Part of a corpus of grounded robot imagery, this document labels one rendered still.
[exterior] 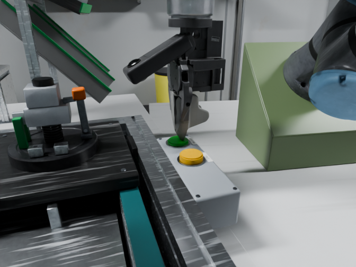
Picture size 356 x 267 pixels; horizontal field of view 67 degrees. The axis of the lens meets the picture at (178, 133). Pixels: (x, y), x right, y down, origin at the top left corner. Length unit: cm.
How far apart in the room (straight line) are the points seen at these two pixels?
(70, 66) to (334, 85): 53
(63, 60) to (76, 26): 285
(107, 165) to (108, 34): 308
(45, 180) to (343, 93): 46
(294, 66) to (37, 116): 54
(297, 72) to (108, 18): 295
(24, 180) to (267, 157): 47
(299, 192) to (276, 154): 10
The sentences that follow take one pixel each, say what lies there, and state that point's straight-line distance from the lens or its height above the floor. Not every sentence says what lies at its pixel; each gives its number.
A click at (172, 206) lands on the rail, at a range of 36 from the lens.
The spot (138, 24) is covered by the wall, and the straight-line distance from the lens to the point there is 344.
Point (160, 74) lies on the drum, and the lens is 292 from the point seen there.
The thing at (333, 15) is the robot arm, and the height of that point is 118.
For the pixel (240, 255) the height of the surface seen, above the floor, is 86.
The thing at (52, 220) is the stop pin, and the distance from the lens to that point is 42.
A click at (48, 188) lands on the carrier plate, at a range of 41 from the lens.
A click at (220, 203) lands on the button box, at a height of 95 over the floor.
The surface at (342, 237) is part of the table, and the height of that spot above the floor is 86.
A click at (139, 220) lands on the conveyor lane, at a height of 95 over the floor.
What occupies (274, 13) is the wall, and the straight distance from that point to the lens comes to 378.
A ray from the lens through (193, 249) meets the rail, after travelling 31.
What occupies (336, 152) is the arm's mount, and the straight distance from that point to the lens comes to 73.
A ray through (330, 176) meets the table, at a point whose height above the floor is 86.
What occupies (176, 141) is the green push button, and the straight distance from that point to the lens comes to 51.
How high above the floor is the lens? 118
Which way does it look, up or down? 23 degrees down
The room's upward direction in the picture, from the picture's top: straight up
